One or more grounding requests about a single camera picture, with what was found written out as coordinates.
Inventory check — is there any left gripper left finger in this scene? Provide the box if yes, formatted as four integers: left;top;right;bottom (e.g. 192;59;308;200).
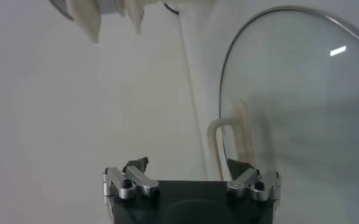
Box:
102;156;161;200

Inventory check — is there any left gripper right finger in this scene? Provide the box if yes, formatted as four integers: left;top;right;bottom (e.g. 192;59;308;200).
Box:
226;158;282;202

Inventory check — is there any glass lid with cream handle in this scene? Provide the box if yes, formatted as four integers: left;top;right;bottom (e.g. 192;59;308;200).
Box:
206;5;359;224

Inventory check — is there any cream electric cooker pot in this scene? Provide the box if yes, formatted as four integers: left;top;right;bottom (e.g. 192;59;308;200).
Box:
118;0;217;35

